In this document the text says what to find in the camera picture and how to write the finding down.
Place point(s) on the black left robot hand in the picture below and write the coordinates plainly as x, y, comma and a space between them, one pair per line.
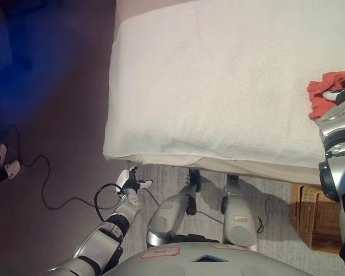
129, 180

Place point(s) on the red cloth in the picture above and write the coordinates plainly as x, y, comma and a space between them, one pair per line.
319, 95

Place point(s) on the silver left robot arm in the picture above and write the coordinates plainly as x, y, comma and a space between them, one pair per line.
103, 244

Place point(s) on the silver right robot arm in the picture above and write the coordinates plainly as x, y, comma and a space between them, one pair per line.
337, 161

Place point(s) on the bed with beige cover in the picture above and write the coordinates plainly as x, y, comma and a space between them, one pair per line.
261, 169

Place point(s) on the woven wicker basket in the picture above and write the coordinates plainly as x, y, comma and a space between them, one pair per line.
319, 218

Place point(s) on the silver left robot leg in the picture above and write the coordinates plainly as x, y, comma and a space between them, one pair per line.
169, 212

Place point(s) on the silver robot leg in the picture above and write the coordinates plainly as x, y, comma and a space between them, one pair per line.
169, 212
237, 218

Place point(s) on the silver right robot leg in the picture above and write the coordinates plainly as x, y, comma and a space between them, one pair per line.
237, 218

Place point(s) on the white pink shoe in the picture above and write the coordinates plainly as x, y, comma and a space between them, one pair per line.
0, 151
13, 169

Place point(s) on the white textured blanket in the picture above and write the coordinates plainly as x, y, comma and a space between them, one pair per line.
218, 86

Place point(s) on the robot legs and torso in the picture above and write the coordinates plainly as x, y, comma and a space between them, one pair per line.
279, 258

